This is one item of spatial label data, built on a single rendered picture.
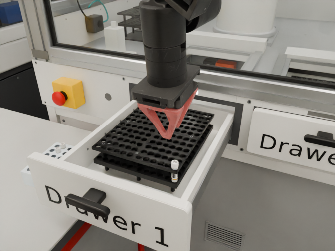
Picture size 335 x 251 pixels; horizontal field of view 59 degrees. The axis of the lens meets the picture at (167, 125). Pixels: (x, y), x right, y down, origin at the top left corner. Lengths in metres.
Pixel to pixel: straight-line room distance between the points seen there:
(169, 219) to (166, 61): 0.22
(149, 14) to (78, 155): 0.33
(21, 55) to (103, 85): 0.63
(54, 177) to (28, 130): 0.46
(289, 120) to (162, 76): 0.34
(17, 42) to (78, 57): 0.56
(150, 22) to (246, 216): 0.65
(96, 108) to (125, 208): 0.46
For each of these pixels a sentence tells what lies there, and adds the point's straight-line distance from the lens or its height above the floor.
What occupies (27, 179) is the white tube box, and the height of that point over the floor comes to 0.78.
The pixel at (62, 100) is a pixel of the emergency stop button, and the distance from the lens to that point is 0.84.
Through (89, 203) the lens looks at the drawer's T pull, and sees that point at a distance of 0.45.
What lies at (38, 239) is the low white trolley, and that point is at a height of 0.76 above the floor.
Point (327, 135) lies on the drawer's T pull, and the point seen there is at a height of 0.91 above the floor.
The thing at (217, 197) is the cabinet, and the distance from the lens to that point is 0.87.
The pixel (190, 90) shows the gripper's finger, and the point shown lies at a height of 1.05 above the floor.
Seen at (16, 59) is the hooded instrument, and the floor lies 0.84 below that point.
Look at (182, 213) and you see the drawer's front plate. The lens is 0.42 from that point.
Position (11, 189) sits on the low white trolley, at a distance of 0.77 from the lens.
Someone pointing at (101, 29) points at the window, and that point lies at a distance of 0.79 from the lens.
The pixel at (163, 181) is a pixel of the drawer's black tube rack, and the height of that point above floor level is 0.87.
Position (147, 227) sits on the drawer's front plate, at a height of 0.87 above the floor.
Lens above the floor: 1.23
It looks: 31 degrees down
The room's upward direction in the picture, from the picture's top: straight up
